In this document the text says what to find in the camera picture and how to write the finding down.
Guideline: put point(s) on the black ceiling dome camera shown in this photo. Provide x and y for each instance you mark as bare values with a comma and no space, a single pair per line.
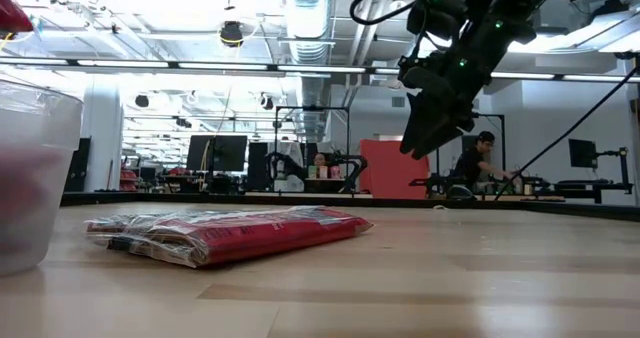
231,33

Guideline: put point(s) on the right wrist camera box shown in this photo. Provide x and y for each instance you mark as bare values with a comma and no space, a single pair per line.
440,13

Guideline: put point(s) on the black monitor on arm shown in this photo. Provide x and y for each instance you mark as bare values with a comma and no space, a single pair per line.
582,153

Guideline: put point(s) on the black computer tower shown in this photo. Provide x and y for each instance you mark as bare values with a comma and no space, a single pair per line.
258,165

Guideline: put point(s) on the red fabric panel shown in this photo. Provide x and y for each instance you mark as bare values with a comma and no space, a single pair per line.
390,170

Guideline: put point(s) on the black background robot arm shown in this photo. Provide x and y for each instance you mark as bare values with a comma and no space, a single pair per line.
350,165

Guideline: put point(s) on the person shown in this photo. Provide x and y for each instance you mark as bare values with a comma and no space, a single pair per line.
320,160
472,163

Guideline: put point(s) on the silver ribbed ceiling duct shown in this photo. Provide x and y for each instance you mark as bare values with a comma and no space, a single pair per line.
306,23

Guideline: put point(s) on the translucent white plastic basket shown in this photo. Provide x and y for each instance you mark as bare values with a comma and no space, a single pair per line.
35,178

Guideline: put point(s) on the black metal frame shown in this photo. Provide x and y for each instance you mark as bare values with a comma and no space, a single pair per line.
276,128
502,143

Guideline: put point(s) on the black computer monitor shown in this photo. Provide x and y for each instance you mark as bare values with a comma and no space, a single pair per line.
217,153

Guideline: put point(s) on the white pillar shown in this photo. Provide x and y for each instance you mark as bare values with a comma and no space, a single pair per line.
102,138

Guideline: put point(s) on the black table edge rail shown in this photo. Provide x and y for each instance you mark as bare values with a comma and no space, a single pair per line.
550,205

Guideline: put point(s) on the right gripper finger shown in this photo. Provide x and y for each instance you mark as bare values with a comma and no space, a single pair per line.
445,130
419,123

